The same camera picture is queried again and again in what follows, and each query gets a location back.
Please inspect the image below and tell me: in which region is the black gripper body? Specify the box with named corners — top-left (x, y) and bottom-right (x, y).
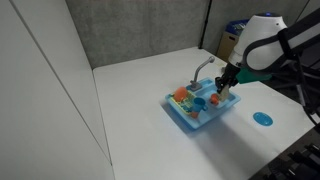
top-left (219, 61), bottom-right (241, 82)

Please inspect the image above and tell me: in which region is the orange toy food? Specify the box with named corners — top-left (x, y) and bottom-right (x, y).
top-left (209, 93), bottom-right (221, 107)

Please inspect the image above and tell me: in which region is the grey toy faucet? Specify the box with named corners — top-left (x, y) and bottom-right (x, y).
top-left (189, 55), bottom-right (216, 93)

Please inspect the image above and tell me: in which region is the blue toy cup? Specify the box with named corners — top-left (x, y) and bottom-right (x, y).
top-left (192, 97), bottom-right (209, 113)

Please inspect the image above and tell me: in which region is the blue toy spoon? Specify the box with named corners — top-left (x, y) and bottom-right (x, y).
top-left (181, 100), bottom-right (195, 112)

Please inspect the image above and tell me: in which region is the red toy cup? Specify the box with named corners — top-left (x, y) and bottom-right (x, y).
top-left (189, 110), bottom-right (201, 120)

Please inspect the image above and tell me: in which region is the orange toy plate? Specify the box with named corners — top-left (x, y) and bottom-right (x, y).
top-left (173, 86), bottom-right (188, 103)

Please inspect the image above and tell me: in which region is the yellow toy dish rack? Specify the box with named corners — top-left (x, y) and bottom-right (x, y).
top-left (169, 90), bottom-right (198, 116)

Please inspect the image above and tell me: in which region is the light blue toy sink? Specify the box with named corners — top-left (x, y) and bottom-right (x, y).
top-left (164, 77), bottom-right (242, 131)

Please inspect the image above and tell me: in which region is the blue toy plate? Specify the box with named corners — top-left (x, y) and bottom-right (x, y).
top-left (252, 111), bottom-right (274, 127)

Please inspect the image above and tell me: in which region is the black vertical pole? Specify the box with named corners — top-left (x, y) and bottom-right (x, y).
top-left (198, 0), bottom-right (213, 50)

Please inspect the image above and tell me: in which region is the black equipment rack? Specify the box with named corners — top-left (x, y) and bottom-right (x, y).
top-left (249, 123), bottom-right (320, 180)

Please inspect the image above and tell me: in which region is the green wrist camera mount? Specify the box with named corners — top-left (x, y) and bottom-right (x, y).
top-left (234, 67), bottom-right (274, 84)

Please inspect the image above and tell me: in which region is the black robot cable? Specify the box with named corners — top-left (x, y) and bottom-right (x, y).
top-left (276, 29), bottom-right (320, 118)

